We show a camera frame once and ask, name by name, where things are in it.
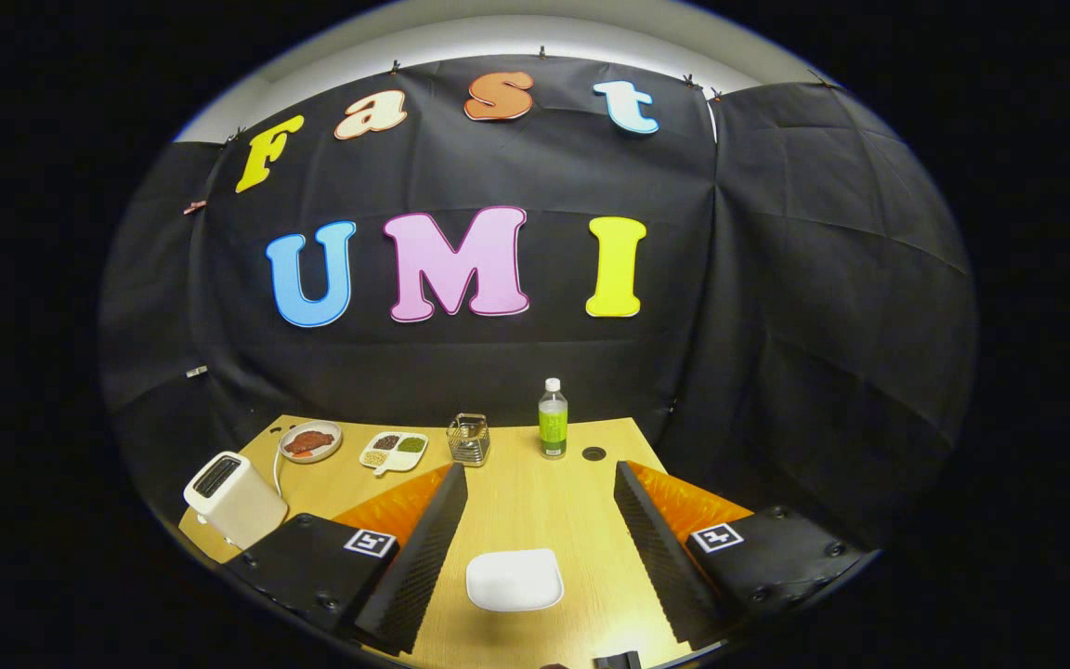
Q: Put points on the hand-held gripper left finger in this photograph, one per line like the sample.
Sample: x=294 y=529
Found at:
x=410 y=576

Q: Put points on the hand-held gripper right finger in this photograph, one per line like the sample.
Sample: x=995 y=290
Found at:
x=670 y=571

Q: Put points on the white square plate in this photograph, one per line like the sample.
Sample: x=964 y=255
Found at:
x=515 y=581

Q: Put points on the white divided bean dish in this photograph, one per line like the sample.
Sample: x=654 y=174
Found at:
x=396 y=459

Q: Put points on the beige round plate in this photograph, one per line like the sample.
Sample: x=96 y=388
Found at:
x=331 y=448

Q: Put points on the brown meat steak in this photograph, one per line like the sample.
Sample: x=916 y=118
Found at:
x=308 y=442

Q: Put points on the white toaster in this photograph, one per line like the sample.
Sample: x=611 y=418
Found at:
x=238 y=511

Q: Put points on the green label water bottle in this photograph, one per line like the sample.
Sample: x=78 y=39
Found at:
x=553 y=427

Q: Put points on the black backdrop cloth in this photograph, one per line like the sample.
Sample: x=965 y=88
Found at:
x=498 y=362

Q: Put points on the red cloth clip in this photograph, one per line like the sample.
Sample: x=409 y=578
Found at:
x=194 y=206

